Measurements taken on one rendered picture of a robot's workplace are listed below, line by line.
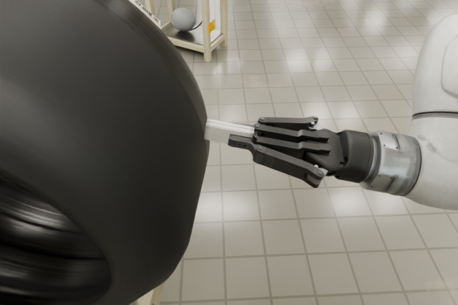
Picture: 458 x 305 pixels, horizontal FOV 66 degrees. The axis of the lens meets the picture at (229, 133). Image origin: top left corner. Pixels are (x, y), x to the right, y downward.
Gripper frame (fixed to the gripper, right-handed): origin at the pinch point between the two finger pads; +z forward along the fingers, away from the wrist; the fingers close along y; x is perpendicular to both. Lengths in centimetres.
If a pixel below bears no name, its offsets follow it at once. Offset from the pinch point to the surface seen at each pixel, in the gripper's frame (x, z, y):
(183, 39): 119, 52, -234
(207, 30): 100, 30, -221
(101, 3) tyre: -15.3, 18.1, -2.3
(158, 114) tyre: -7.3, 8.7, 6.7
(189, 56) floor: 131, 45, -229
